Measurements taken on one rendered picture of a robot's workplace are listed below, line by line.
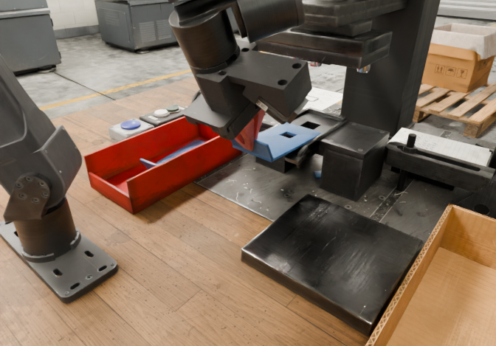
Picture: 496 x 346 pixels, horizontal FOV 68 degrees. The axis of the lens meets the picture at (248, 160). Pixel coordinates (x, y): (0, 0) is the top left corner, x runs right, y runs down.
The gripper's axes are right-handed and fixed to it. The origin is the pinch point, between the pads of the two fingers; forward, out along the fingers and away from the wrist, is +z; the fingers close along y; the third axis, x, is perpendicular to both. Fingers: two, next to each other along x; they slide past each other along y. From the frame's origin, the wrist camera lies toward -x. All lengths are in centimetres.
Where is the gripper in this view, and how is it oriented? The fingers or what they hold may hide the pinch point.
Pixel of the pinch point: (248, 143)
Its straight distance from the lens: 50.4
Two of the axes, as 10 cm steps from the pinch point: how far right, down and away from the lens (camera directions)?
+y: 5.8, -7.1, 4.0
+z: 2.6, 6.3, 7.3
